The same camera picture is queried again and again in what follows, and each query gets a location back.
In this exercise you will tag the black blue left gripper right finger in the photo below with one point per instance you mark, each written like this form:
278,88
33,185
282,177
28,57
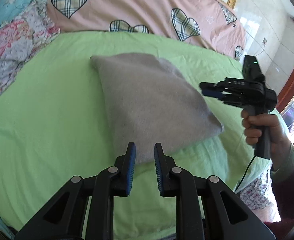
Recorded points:
206,208

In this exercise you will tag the black camera box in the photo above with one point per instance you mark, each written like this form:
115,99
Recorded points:
251,70

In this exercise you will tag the floral patterned cloth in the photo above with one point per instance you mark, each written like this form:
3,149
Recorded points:
22,38

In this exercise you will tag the light green bed sheet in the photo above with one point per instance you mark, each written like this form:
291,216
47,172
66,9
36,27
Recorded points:
53,126

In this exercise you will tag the beige knit sweater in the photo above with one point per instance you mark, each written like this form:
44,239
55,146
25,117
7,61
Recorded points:
149,101

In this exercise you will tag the pink plaid-heart quilt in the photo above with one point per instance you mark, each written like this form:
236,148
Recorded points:
210,24

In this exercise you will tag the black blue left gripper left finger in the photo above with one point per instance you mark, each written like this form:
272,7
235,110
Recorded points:
84,206

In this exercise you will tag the person's right hand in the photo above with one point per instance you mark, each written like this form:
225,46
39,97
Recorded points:
280,144

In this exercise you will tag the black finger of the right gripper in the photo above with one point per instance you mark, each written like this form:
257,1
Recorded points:
221,85

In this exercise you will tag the maroon sleeved forearm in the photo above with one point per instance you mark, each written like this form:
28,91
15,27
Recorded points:
283,189

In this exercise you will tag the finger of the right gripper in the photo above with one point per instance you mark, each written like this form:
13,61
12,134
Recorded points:
218,94

